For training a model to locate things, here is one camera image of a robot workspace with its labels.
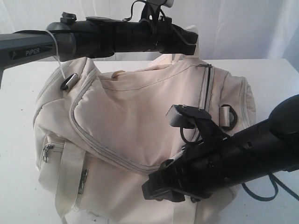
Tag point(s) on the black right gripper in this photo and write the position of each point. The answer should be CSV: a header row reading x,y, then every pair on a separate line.
x,y
198,173

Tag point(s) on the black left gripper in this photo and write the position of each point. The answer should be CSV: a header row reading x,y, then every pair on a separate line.
x,y
99,38

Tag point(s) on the beige duffel bag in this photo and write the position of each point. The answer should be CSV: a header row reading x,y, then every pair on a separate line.
x,y
98,135

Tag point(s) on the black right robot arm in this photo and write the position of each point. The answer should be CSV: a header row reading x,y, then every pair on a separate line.
x,y
260,150

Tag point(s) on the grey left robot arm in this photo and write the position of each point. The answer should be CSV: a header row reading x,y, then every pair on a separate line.
x,y
32,45

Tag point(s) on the white backdrop curtain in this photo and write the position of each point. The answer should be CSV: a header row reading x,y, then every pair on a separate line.
x,y
228,29

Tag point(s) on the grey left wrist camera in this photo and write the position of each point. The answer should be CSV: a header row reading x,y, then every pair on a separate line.
x,y
167,3

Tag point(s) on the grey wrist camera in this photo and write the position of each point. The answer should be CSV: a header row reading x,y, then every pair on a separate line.
x,y
185,116
167,3

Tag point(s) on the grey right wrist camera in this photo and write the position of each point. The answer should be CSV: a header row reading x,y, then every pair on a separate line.
x,y
185,116

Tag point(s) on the white cable tie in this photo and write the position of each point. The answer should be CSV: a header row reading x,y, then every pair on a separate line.
x,y
57,53

